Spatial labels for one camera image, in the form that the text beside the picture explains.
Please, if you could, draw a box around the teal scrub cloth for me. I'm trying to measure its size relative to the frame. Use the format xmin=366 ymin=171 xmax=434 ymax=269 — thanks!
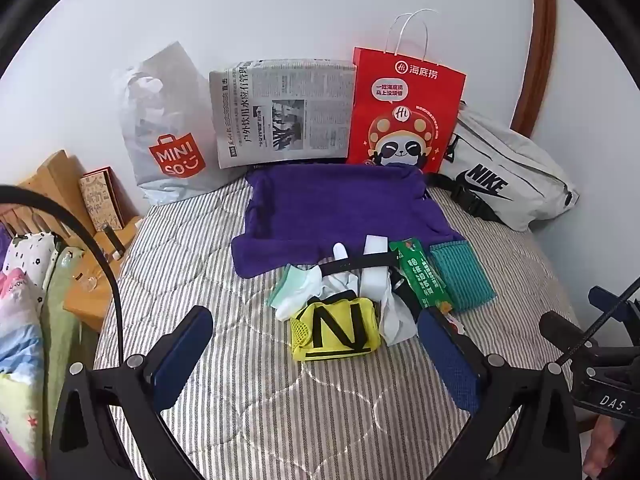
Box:
xmin=427 ymin=241 xmax=496 ymax=313

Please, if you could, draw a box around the small black device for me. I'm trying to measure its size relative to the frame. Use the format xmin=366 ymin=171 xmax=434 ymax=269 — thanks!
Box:
xmin=102 ymin=225 xmax=126 ymax=261

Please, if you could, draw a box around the green snack packet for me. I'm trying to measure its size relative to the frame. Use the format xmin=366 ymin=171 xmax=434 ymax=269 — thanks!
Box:
xmin=389 ymin=239 xmax=453 ymax=313

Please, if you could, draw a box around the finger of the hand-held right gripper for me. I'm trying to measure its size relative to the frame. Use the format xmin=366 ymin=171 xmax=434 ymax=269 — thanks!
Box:
xmin=540 ymin=310 xmax=599 ymax=357
xmin=588 ymin=286 xmax=640 ymax=323

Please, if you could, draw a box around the colourful printed quilt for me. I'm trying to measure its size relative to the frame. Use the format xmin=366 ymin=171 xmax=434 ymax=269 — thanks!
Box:
xmin=0 ymin=267 xmax=51 ymax=480

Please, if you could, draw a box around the wooden nightstand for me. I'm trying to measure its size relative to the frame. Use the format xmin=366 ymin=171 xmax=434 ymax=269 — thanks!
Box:
xmin=0 ymin=149 xmax=146 ymax=333

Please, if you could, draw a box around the white floral cloth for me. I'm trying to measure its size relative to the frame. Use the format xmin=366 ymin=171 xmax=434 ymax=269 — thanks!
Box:
xmin=0 ymin=230 xmax=63 ymax=293

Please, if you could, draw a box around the black watch strap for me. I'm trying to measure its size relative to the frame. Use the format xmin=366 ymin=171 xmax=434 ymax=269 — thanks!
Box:
xmin=320 ymin=254 xmax=426 ymax=323

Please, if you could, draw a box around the person's right hand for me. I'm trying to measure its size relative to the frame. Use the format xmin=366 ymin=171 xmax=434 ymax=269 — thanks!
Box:
xmin=583 ymin=416 xmax=627 ymax=479

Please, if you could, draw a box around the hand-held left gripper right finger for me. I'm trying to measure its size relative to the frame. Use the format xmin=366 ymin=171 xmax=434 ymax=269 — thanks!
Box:
xmin=417 ymin=307 xmax=586 ymax=480

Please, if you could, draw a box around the red paper gift bag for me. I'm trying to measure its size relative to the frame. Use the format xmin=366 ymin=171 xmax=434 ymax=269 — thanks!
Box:
xmin=346 ymin=9 xmax=467 ymax=175

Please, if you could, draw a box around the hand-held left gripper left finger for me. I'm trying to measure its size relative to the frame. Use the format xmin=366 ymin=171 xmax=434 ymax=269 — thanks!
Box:
xmin=47 ymin=305 xmax=216 ymax=480

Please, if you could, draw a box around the white foam sponge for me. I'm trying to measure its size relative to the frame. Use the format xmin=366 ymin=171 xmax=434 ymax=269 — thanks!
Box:
xmin=361 ymin=234 xmax=393 ymax=313

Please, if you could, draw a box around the yellow pouch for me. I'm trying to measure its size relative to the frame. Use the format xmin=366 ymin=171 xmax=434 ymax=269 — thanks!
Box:
xmin=290 ymin=297 xmax=382 ymax=362

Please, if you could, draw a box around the wooden door frame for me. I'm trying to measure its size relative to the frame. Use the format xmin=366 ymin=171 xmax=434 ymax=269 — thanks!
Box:
xmin=510 ymin=0 xmax=558 ymax=136

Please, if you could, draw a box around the clear plastic piece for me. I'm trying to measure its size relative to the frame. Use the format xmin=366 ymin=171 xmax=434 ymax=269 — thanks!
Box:
xmin=75 ymin=270 xmax=106 ymax=292

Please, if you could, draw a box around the patterned book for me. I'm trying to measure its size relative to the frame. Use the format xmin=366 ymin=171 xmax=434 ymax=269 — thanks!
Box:
xmin=79 ymin=167 xmax=127 ymax=233

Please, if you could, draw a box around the purple towel tray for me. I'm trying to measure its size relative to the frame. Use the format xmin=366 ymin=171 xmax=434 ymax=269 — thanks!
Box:
xmin=231 ymin=164 xmax=463 ymax=279

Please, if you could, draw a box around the white paper towel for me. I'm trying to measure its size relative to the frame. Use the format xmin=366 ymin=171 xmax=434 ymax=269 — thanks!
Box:
xmin=380 ymin=290 xmax=418 ymax=347

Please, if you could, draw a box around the white plastic shopping bag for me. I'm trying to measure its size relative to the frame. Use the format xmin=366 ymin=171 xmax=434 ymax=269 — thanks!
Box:
xmin=112 ymin=42 xmax=241 ymax=206

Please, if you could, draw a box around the mint and white sock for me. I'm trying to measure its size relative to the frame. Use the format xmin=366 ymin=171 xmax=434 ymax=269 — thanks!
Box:
xmin=267 ymin=266 xmax=312 ymax=307

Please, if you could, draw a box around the black cable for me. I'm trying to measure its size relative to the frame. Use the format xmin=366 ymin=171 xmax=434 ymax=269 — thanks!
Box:
xmin=0 ymin=185 xmax=126 ymax=361
xmin=555 ymin=277 xmax=640 ymax=367

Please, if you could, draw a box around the folded newspaper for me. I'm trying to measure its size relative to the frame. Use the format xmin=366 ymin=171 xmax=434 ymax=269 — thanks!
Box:
xmin=209 ymin=58 xmax=358 ymax=170

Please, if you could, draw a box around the striped bed quilt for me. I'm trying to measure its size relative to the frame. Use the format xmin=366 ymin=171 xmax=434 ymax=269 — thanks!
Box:
xmin=92 ymin=175 xmax=596 ymax=480

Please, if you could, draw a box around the white sling bag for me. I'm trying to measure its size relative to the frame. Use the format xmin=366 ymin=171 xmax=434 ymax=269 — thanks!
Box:
xmin=425 ymin=101 xmax=581 ymax=233

